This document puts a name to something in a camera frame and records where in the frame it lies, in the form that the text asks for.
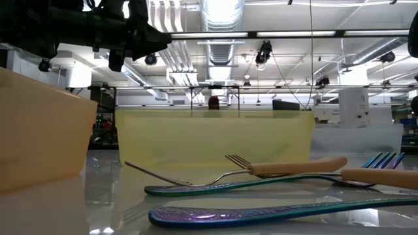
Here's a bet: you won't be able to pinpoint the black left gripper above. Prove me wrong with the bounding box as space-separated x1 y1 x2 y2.
94 14 172 72

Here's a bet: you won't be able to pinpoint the iridescent rainbow fork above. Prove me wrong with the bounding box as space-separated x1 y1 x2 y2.
144 151 406 197
147 196 418 229

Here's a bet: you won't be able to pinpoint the orange-handled steel fork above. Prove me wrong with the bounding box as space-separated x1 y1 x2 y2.
123 155 349 187
224 154 418 191

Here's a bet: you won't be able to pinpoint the white ceiling pipes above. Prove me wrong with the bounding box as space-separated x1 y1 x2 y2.
146 0 200 87

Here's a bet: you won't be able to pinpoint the orange translucent plastic bin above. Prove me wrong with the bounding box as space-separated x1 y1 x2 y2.
0 67 98 193

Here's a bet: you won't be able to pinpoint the black crossbar with light strips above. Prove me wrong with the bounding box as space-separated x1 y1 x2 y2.
169 29 411 42

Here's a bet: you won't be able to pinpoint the yellow translucent plastic bin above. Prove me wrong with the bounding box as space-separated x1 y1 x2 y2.
114 108 316 169

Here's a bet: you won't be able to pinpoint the black monitor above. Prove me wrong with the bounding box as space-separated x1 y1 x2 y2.
272 99 300 111

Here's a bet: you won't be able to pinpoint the white column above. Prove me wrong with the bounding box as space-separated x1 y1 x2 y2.
338 87 371 129

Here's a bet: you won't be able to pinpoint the clear translucent plastic bin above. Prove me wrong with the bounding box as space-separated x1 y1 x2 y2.
310 123 404 154

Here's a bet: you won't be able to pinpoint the shelf with blue bins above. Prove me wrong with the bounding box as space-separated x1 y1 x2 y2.
393 107 418 148

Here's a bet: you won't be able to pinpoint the white rectangular air duct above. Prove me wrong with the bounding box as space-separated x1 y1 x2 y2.
93 45 148 87

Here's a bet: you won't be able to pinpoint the long horizontal rail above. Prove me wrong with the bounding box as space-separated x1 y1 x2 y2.
65 84 418 91

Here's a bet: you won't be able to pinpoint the silver ventilation duct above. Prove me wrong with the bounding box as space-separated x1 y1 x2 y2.
198 0 246 68

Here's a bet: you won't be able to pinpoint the black metal frame stand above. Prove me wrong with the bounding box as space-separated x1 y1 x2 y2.
190 84 241 111

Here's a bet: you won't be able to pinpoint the thin hanging cable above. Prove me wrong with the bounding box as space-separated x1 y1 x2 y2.
306 0 314 111

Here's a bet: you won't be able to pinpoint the round silver duct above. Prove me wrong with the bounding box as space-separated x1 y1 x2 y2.
351 35 409 66

